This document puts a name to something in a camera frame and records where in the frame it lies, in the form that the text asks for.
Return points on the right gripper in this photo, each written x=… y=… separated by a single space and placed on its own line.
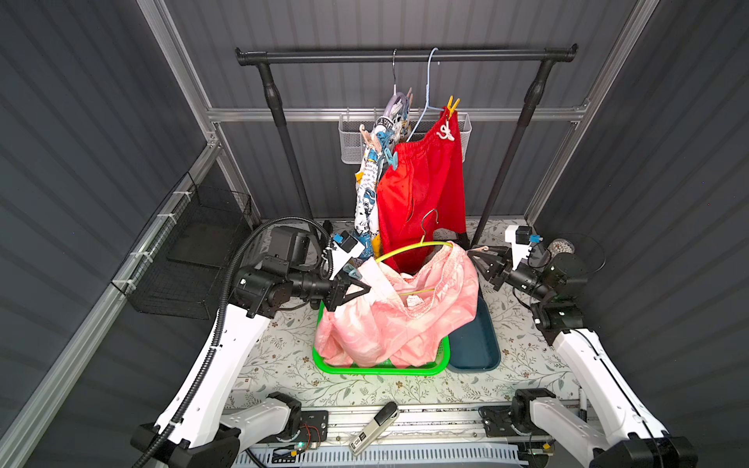
x=499 y=266

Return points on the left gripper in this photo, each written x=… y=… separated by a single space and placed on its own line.
x=338 y=287

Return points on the teal clothespin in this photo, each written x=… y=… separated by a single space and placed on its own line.
x=352 y=271

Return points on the pink tie-dye shorts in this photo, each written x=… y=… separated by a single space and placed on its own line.
x=403 y=319

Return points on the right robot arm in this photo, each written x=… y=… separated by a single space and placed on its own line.
x=629 y=435

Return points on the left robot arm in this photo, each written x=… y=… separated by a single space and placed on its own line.
x=270 y=267

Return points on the red shorts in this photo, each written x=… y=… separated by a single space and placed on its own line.
x=426 y=191

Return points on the comic print shorts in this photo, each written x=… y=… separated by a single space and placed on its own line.
x=366 y=223

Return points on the lilac plastic hanger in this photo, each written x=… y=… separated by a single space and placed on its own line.
x=398 y=107

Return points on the clear tube of sticks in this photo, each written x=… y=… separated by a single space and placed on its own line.
x=560 y=246

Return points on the green plastic basket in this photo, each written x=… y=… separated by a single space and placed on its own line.
x=387 y=368

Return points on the dark teal tray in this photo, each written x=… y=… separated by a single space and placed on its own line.
x=474 y=346

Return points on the silver black handheld device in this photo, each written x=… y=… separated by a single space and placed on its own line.
x=385 y=417

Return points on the blue clothespin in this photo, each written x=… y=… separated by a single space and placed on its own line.
x=389 y=159

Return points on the beige clothespin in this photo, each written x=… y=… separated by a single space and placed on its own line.
x=371 y=141

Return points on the yellow clothespin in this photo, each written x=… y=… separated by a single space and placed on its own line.
x=452 y=105

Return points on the black clothes rack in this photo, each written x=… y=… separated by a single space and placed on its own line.
x=547 y=58

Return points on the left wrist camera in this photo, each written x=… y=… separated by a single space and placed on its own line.
x=344 y=247

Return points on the light blue wire hanger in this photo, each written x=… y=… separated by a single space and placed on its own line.
x=427 y=89

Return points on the black wire wall basket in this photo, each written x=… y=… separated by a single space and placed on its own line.
x=178 y=270

